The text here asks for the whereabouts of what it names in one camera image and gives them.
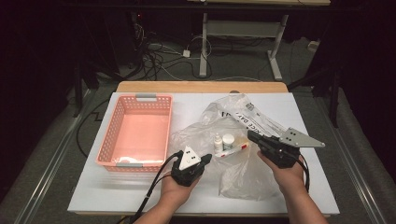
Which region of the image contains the small white dropper bottle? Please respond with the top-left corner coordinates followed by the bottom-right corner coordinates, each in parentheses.
top-left (213, 133), bottom-right (224, 154)

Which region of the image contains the white metal desk frame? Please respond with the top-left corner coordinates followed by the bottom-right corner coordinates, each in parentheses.
top-left (199, 12), bottom-right (290, 82)

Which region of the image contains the white round jar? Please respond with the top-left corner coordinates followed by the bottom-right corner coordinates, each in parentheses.
top-left (221, 133), bottom-right (236, 152)

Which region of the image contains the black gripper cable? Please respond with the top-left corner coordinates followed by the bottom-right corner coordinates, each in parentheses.
top-left (297, 155), bottom-right (312, 193)
top-left (116, 150), bottom-right (182, 224)

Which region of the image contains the person's left hand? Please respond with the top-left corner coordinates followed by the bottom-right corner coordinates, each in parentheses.
top-left (160, 174), bottom-right (200, 206)

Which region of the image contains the tangle of floor cables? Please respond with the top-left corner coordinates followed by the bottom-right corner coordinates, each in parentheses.
top-left (133, 21), bottom-right (214, 82)

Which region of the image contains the person's right hand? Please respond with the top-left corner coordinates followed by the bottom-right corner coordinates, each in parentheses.
top-left (257, 151), bottom-right (307, 194)

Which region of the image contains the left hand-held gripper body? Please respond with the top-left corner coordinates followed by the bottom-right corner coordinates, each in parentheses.
top-left (170, 145), bottom-right (205, 188)

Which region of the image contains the clear plastic bag smiley print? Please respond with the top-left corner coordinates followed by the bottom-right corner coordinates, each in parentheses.
top-left (169, 92), bottom-right (304, 202)

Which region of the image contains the pink perforated plastic basket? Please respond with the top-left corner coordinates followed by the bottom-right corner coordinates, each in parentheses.
top-left (95, 92), bottom-right (174, 173)

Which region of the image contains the thin black floor cable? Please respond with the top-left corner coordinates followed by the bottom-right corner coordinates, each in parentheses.
top-left (76, 98), bottom-right (112, 159)

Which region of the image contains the black metal stand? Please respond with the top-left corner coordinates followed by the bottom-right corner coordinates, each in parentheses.
top-left (288, 60), bottom-right (341, 129)
top-left (72, 59), bottom-right (101, 119)

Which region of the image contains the small red white box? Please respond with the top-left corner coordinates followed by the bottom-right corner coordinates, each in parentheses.
top-left (214, 141), bottom-right (250, 159)

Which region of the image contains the metal floor rail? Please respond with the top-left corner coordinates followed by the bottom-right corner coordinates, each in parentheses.
top-left (15, 89), bottom-right (96, 224)
top-left (313, 95), bottom-right (390, 224)

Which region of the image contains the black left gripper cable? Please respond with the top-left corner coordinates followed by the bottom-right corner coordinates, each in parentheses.
top-left (116, 150), bottom-right (182, 224)

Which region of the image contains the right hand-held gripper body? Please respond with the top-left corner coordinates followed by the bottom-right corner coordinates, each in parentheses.
top-left (257, 126), bottom-right (327, 170)

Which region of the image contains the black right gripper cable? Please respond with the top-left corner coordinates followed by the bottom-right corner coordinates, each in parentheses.
top-left (297, 155), bottom-right (312, 193)

